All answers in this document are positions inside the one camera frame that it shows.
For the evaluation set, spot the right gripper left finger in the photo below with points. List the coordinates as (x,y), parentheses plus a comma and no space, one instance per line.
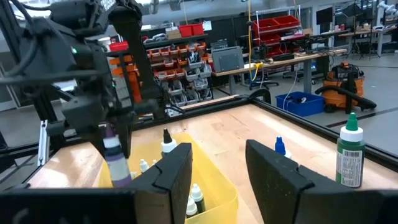
(172,186)

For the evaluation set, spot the large blue food coloring bottle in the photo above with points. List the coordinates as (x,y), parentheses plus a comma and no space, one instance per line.
(280,146)

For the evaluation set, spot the wooden top workbench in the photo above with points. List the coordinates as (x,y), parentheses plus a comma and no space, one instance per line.
(280,62)

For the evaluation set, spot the black wall monitor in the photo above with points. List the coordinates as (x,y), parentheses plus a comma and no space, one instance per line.
(324,15)

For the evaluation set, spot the small blue food coloring bottle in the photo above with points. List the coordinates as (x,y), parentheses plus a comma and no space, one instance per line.
(197,196)

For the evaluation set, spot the yellow translucent plastic bin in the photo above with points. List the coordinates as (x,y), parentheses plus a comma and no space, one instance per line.
(214,186)

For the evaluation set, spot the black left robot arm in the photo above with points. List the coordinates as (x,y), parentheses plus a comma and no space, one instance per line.
(46,46)

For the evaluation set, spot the red storage bins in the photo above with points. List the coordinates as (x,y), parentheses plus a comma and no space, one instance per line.
(191,30)

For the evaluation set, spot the orange shop vacuum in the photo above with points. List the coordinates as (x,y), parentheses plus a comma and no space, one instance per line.
(342,90)

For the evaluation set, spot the grey metal box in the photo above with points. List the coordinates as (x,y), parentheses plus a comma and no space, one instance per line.
(227,59)

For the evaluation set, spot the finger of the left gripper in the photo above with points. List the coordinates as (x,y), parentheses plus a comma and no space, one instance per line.
(94,141)
(126,138)

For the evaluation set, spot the blue plastic storage bin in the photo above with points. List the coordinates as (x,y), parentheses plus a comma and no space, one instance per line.
(300,104)

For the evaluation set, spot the large green food coloring bottle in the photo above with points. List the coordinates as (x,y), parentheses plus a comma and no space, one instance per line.
(349,161)

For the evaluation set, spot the large black food coloring bottle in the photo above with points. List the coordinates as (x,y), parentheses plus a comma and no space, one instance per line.
(168,144)

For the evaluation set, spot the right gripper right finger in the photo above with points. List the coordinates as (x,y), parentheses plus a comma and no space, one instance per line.
(281,193)

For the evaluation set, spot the small yellow food coloring bottle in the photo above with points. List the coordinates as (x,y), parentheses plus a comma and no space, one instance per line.
(191,208)

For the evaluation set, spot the large purple food coloring bottle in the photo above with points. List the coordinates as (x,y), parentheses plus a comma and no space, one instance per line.
(118,168)

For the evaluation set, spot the red parts bin rack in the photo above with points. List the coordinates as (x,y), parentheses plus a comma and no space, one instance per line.
(180,71)

